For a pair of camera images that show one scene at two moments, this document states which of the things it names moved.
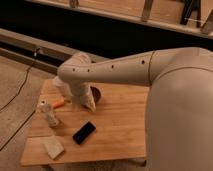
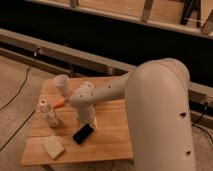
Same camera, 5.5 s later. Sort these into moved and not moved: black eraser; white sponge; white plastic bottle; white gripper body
Moved: white gripper body
Not moved: white plastic bottle; white sponge; black eraser
